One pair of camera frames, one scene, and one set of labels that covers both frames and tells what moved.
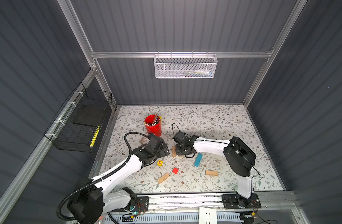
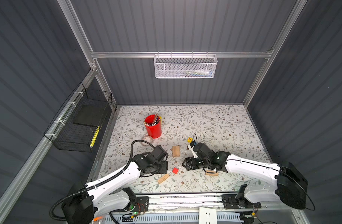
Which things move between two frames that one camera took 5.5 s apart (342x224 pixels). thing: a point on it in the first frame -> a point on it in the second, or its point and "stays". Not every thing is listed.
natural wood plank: (174, 150) stays
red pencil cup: (153, 124) stays
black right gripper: (177, 151) -> (191, 165)
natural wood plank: (163, 178) stays
